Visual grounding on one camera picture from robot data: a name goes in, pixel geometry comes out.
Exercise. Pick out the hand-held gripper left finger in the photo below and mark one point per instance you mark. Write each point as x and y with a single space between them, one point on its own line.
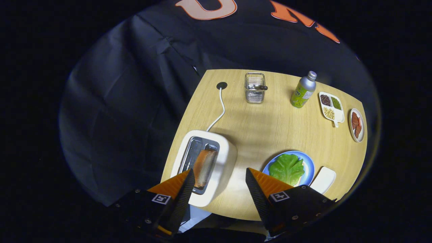
180 200

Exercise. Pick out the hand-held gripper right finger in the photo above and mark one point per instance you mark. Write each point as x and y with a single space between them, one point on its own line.
258 199

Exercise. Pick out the toasted bread slice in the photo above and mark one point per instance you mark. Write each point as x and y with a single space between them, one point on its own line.
204 167

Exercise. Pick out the green lettuce leaf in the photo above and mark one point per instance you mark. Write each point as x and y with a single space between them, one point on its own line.
287 168

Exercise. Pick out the cream toaster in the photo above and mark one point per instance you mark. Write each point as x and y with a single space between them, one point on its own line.
227 158

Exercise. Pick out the blue round plate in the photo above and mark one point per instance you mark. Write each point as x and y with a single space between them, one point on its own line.
309 167

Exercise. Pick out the white square plate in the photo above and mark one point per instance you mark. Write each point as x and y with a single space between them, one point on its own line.
323 180

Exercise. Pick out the black backdrop cloth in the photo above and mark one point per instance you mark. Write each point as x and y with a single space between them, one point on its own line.
135 101

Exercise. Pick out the pile of yellow beans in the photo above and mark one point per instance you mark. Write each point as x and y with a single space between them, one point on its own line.
329 113

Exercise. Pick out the green label metal bottle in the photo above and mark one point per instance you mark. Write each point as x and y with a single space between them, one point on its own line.
302 92

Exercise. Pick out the white divided tray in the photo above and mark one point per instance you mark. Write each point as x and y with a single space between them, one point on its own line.
338 116

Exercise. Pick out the white oval plate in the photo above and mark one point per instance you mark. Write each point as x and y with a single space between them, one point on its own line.
357 137

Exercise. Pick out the pile of dark beans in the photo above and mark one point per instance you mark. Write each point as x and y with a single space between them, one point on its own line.
325 100

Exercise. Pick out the red-brown meat slice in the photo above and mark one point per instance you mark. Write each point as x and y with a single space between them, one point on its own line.
357 131
354 120

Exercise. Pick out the pink sausage piece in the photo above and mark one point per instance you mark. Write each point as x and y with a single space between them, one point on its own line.
360 123

